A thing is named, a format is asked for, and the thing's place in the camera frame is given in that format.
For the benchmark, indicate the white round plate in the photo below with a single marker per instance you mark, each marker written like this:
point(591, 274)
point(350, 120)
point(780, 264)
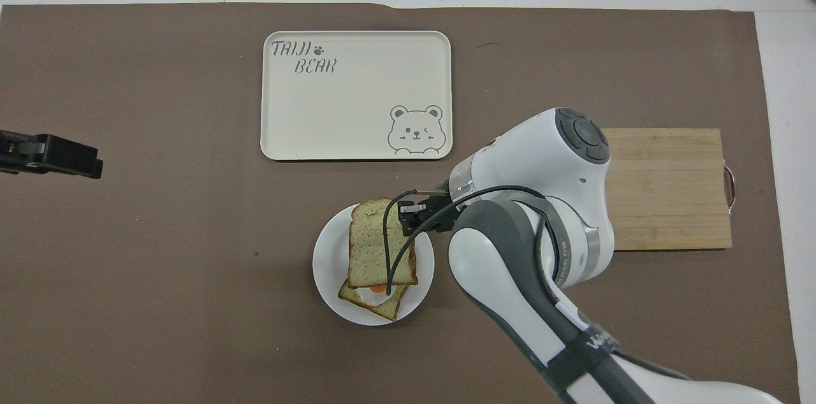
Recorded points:
point(328, 264)

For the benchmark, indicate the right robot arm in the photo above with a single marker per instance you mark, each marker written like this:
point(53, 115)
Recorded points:
point(510, 155)

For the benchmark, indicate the wooden cutting board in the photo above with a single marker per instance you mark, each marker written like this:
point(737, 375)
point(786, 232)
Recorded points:
point(669, 187)

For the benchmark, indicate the bread slice with green flecks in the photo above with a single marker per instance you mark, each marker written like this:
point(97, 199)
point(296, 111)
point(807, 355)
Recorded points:
point(368, 245)

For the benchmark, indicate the cream tray with bear print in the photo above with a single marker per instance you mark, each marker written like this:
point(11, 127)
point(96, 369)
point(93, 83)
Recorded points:
point(357, 104)

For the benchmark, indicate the fried egg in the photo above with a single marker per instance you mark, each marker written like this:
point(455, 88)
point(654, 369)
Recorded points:
point(370, 292)

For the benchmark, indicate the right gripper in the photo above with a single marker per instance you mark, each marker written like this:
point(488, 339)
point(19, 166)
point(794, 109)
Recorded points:
point(440, 208)

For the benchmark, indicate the bread slice with brown crust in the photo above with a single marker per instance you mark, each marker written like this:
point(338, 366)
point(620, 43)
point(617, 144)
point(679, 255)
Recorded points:
point(382, 308)

